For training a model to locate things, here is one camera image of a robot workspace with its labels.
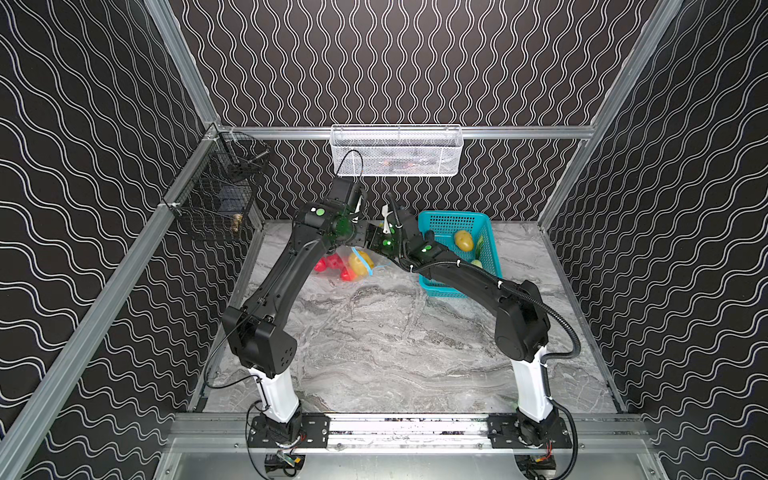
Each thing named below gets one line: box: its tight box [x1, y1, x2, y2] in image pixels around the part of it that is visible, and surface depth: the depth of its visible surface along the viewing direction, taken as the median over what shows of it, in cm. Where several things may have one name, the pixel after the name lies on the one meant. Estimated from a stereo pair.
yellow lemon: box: [455, 230, 473, 252], surface depth 112 cm
